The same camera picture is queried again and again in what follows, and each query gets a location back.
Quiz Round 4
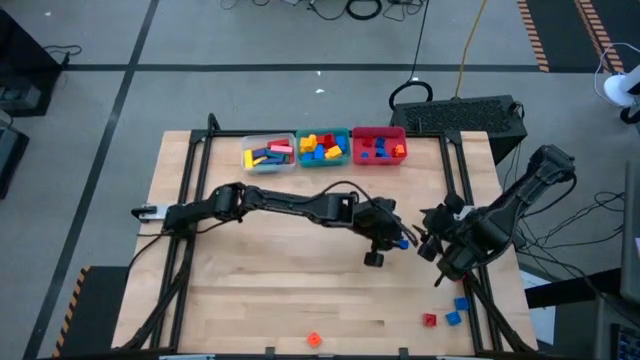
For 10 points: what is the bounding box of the black floor equipment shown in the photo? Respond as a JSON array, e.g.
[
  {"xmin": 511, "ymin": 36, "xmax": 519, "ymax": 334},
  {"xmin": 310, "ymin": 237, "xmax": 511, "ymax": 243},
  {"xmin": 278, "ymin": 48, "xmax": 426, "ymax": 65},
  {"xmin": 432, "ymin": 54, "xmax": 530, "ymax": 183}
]
[{"xmin": 0, "ymin": 112, "xmax": 31, "ymax": 201}]

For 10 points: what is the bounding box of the black cabinet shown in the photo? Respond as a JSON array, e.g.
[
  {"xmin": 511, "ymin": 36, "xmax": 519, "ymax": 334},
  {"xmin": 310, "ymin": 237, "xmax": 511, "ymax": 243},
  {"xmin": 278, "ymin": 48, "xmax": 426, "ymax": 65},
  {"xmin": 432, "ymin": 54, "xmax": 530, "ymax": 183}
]
[{"xmin": 0, "ymin": 8, "xmax": 62, "ymax": 119}]

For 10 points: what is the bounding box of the black computer tower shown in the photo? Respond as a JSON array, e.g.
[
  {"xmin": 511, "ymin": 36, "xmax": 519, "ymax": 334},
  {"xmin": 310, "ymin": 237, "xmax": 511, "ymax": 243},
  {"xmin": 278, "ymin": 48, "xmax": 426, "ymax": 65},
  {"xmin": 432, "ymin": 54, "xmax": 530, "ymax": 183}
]
[{"xmin": 388, "ymin": 94, "xmax": 529, "ymax": 166}]

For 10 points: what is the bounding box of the black coiled cable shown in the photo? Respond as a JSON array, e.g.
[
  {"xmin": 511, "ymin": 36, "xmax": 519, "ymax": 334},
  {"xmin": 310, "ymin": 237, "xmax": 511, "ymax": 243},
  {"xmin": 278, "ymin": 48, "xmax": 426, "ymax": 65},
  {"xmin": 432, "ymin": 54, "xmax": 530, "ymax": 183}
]
[
  {"xmin": 387, "ymin": 0, "xmax": 435, "ymax": 114},
  {"xmin": 345, "ymin": 0, "xmax": 384, "ymax": 22}
]

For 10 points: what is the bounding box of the white round device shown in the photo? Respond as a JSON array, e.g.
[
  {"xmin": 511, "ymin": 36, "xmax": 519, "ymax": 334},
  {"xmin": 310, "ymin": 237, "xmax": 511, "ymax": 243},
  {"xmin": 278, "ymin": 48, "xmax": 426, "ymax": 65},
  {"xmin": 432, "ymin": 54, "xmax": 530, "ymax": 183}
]
[{"xmin": 593, "ymin": 42, "xmax": 640, "ymax": 125}]

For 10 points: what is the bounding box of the red plastic bin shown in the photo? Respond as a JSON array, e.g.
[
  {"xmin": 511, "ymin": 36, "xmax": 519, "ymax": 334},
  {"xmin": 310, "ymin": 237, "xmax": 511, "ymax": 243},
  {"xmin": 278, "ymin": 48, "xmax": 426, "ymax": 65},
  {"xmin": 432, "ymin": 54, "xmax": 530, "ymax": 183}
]
[{"xmin": 352, "ymin": 126, "xmax": 409, "ymax": 167}]

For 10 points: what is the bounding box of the yellow cable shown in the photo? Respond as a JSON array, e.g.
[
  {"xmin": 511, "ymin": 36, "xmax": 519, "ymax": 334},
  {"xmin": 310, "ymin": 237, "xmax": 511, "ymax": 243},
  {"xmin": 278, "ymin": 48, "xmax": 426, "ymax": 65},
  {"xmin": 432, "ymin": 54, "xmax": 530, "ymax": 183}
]
[{"xmin": 452, "ymin": 0, "xmax": 489, "ymax": 99}]

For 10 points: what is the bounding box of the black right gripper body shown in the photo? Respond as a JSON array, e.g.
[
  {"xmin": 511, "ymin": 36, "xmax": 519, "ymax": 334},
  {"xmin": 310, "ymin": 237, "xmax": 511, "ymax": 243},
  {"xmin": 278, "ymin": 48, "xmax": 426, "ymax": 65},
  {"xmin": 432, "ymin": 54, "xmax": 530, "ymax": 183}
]
[{"xmin": 422, "ymin": 191, "xmax": 470, "ymax": 252}]

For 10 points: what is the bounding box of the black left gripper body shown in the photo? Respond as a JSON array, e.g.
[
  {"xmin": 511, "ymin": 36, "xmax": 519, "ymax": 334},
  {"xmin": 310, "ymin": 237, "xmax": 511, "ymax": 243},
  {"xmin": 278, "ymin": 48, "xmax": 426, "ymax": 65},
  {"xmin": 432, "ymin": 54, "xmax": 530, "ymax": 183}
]
[{"xmin": 351, "ymin": 196, "xmax": 405, "ymax": 252}]

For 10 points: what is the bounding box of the hazard striped floor mat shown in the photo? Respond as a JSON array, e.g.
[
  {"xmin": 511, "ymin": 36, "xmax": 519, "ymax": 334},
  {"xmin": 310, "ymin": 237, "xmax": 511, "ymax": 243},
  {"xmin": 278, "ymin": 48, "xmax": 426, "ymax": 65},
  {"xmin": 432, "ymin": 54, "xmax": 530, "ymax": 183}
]
[
  {"xmin": 52, "ymin": 264, "xmax": 132, "ymax": 359},
  {"xmin": 516, "ymin": 0, "xmax": 640, "ymax": 75}
]

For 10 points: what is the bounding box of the clear plastic bin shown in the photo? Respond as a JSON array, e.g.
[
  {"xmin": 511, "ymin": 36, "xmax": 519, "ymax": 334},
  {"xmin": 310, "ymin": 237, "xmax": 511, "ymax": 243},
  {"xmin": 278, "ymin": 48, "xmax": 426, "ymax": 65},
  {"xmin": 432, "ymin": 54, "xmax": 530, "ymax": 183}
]
[{"xmin": 241, "ymin": 132, "xmax": 298, "ymax": 175}]

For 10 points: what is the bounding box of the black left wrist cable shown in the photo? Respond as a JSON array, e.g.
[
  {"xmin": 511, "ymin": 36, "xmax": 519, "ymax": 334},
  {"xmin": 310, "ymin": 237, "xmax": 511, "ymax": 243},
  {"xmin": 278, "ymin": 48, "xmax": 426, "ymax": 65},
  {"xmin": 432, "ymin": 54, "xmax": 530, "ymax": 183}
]
[{"xmin": 319, "ymin": 180, "xmax": 377, "ymax": 204}]

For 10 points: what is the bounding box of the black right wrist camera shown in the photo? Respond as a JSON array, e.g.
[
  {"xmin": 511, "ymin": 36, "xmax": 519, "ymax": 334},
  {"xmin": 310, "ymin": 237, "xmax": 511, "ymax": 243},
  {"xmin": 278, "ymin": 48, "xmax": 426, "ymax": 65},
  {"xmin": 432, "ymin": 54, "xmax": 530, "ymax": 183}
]
[{"xmin": 417, "ymin": 237, "xmax": 441, "ymax": 262}]

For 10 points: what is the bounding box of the teal plastic bin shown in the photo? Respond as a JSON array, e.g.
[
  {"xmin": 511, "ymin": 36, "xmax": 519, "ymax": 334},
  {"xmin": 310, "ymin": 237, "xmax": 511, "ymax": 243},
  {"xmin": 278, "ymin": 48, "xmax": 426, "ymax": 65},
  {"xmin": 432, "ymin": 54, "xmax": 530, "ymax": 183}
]
[{"xmin": 294, "ymin": 127, "xmax": 351, "ymax": 169}]

